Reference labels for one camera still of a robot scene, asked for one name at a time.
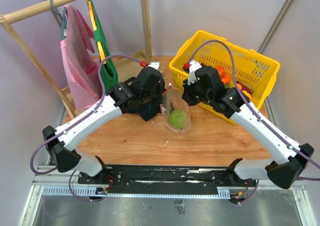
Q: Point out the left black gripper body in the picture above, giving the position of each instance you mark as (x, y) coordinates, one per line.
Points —
(155, 96)

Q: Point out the orange tangerines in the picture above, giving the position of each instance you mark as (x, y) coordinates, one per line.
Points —
(225, 78)

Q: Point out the teal clothes hanger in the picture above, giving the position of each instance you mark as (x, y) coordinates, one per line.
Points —
(58, 18)

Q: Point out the clear zip top bag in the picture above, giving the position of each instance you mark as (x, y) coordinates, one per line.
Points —
(172, 99)

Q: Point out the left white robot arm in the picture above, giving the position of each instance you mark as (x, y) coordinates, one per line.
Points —
(61, 142)

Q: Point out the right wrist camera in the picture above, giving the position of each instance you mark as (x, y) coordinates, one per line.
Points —
(191, 68)

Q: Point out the dark navy cloth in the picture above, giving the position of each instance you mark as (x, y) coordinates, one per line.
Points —
(148, 111)

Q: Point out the yellow plastic basket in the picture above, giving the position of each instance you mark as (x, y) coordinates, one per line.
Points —
(253, 69)

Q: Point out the green shirt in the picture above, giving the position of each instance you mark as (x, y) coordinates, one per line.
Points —
(109, 74)

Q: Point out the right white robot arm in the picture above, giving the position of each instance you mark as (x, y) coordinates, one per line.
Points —
(288, 157)

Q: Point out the pink shirt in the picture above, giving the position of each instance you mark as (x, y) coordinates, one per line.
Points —
(80, 68)

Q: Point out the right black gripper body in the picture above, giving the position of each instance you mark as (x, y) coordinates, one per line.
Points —
(194, 95)

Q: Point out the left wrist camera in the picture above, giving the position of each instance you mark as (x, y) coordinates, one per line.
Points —
(155, 65)

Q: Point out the purple eggplant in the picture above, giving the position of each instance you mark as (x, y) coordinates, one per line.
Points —
(241, 85)

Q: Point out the wooden clothes rack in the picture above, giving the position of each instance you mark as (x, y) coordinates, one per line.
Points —
(124, 67)

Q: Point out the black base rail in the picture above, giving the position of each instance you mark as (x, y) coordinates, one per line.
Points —
(165, 180)

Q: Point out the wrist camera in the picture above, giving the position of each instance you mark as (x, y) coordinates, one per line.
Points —
(191, 68)
(155, 65)

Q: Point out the yellow bell pepper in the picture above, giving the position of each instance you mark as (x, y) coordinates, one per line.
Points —
(247, 92)

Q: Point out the yellow clothes hanger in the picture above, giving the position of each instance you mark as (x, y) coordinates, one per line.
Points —
(91, 14)

